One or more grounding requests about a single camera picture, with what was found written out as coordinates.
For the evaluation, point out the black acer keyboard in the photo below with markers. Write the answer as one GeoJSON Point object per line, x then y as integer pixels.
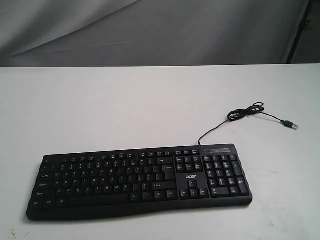
{"type": "Point", "coordinates": [121, 183]}

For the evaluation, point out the grey backdrop cloth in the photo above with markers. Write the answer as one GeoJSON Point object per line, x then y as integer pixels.
{"type": "Point", "coordinates": [118, 33]}

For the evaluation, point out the black tripod stand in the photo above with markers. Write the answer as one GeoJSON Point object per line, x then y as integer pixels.
{"type": "Point", "coordinates": [306, 45]}

